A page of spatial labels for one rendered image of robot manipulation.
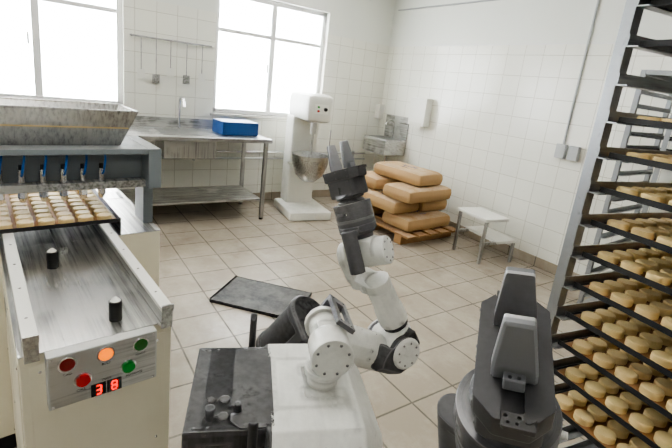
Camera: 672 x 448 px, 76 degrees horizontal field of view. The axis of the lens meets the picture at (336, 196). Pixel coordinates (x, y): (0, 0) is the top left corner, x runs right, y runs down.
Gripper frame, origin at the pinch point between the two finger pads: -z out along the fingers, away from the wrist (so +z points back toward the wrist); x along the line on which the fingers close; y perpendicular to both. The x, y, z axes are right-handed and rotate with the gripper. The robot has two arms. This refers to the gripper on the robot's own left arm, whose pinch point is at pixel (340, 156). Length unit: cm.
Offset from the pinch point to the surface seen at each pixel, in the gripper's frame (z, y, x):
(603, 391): 77, -51, 23
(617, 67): -5, -59, 40
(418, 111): -54, -369, -264
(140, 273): 18, 33, -62
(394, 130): -42, -382, -321
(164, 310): 27, 34, -41
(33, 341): 23, 62, -41
